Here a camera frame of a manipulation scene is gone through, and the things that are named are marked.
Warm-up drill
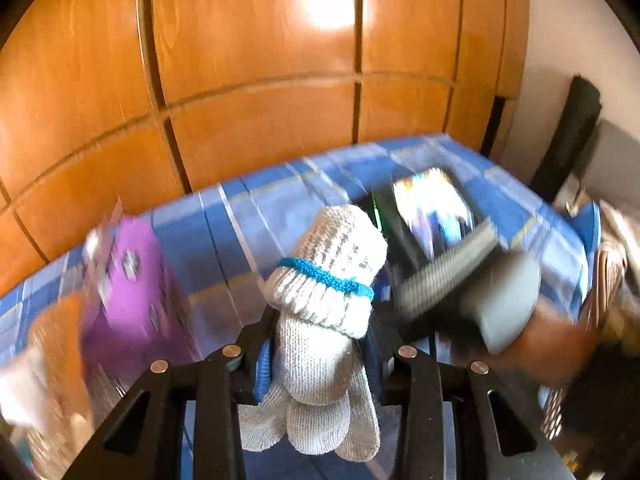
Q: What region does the wicker bed frame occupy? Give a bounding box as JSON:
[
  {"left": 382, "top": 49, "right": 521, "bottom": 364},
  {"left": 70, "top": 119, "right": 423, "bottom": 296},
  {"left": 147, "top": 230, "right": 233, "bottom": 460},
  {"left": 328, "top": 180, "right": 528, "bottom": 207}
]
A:
[{"left": 592, "top": 240, "right": 628, "bottom": 326}]

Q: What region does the blue plaid bedsheet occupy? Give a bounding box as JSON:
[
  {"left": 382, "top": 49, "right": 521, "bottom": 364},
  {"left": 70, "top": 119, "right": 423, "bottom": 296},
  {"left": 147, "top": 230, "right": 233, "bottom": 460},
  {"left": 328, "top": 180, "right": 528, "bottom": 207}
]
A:
[{"left": 0, "top": 132, "right": 601, "bottom": 480}]

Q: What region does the white knit gloves bundle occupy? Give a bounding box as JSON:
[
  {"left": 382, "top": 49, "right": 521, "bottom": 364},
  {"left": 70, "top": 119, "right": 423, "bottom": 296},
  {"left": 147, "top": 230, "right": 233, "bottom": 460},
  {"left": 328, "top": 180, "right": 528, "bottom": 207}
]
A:
[{"left": 237, "top": 205, "right": 388, "bottom": 463}]

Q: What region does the purple cardboard box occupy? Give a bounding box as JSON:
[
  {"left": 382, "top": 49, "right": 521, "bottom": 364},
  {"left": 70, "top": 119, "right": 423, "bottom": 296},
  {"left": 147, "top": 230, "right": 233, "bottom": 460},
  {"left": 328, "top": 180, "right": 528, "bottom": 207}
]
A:
[{"left": 82, "top": 200, "right": 201, "bottom": 396}]

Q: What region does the orange wooden wardrobe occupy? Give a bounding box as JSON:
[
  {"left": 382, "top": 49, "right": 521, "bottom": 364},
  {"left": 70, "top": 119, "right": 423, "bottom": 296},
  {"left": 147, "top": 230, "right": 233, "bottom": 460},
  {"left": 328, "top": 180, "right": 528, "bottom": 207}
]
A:
[{"left": 0, "top": 0, "right": 531, "bottom": 301}]

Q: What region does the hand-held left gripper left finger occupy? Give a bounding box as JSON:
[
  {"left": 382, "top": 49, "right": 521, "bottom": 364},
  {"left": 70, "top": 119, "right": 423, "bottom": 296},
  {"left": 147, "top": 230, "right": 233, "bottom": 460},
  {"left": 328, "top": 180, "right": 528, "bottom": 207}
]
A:
[{"left": 62, "top": 307, "right": 277, "bottom": 480}]

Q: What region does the glittery gold box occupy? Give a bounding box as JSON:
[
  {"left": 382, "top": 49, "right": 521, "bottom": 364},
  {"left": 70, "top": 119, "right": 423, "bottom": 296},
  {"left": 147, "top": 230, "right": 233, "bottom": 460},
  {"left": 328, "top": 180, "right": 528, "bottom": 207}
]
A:
[{"left": 0, "top": 290, "right": 96, "bottom": 441}]

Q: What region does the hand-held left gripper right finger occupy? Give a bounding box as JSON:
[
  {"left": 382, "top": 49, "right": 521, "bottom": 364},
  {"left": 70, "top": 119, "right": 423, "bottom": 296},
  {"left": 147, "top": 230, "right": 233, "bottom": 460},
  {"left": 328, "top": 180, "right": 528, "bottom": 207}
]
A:
[{"left": 367, "top": 322, "right": 566, "bottom": 480}]

